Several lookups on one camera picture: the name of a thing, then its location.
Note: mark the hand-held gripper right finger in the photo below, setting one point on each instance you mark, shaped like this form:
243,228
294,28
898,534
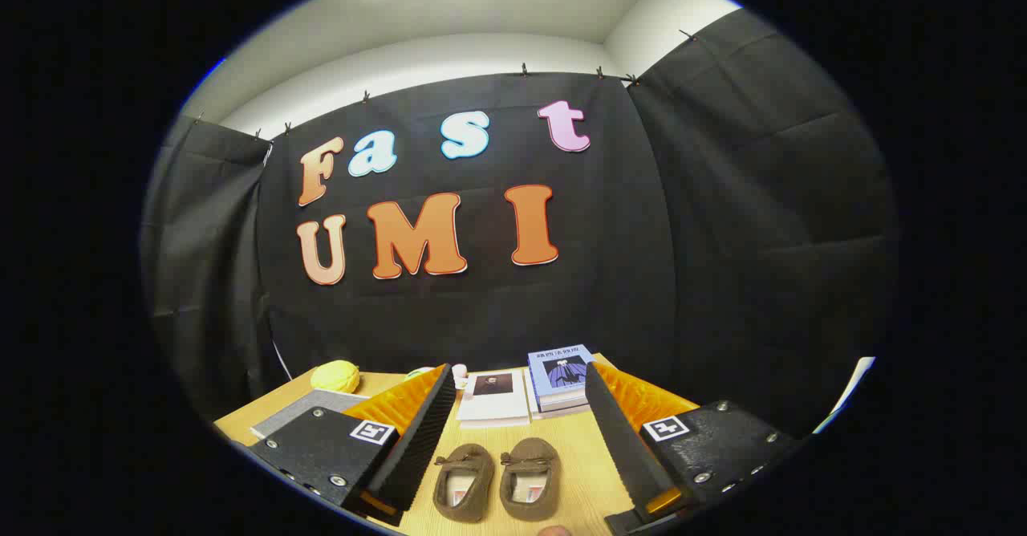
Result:
618,440

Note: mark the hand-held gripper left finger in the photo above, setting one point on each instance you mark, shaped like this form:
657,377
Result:
421,448

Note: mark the brown fuzzy shoe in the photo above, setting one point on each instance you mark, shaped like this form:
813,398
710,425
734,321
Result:
533,452
473,460

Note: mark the grey fabric storage box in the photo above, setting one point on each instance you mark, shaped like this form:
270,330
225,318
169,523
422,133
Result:
305,413

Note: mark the book with blue spine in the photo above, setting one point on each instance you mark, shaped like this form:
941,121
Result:
562,404

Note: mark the green and pink plush toy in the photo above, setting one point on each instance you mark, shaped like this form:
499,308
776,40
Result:
460,375

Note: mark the white book with dark photo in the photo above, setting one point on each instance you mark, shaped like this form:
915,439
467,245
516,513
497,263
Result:
493,409

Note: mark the blue cover book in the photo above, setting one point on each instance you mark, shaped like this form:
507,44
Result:
560,371

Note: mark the yellow plush toy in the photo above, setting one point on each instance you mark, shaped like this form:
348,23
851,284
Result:
334,376

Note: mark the row of black cloth clips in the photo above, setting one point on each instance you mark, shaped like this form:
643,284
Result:
523,69

